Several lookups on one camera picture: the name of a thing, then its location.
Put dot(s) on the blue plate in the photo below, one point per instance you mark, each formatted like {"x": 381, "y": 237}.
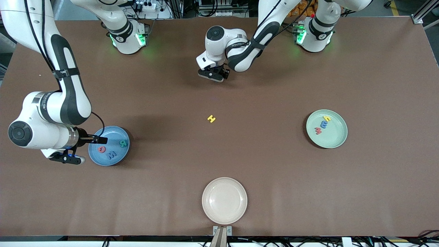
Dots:
{"x": 116, "y": 159}

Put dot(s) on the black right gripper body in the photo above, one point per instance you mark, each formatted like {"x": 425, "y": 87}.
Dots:
{"x": 83, "y": 136}

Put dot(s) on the blue foam lowercase m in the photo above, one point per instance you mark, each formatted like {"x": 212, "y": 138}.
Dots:
{"x": 324, "y": 124}

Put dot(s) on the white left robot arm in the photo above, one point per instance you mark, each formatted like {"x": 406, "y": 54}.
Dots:
{"x": 219, "y": 44}

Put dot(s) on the blue foam uppercase M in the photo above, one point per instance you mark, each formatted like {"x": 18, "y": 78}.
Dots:
{"x": 112, "y": 155}

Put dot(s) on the yellow foam uppercase H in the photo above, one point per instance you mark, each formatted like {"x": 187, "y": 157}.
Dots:
{"x": 211, "y": 118}

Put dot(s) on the white power strip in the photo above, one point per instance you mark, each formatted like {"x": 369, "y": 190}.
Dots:
{"x": 149, "y": 6}

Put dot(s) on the red foam lowercase w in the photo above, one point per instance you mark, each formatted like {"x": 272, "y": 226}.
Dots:
{"x": 318, "y": 130}

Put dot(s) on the green plate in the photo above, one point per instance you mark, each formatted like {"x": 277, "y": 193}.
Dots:
{"x": 334, "y": 137}

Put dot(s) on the orange snack bags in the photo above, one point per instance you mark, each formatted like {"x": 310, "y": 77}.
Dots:
{"x": 303, "y": 10}

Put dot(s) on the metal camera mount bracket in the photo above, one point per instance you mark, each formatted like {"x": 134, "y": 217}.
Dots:
{"x": 222, "y": 236}

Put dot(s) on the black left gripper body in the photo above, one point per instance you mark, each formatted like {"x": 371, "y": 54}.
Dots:
{"x": 224, "y": 71}

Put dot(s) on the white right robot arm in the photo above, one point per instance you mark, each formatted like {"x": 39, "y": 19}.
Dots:
{"x": 51, "y": 106}

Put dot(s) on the teal foam letter R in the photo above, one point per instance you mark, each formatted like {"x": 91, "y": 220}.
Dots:
{"x": 123, "y": 143}

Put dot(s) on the beige plate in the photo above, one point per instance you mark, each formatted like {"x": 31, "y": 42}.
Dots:
{"x": 224, "y": 200}

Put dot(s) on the aluminium frame profile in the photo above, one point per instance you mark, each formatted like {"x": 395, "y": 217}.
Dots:
{"x": 417, "y": 20}

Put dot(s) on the pink foam letter Q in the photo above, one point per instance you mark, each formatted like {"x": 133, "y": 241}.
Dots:
{"x": 102, "y": 149}

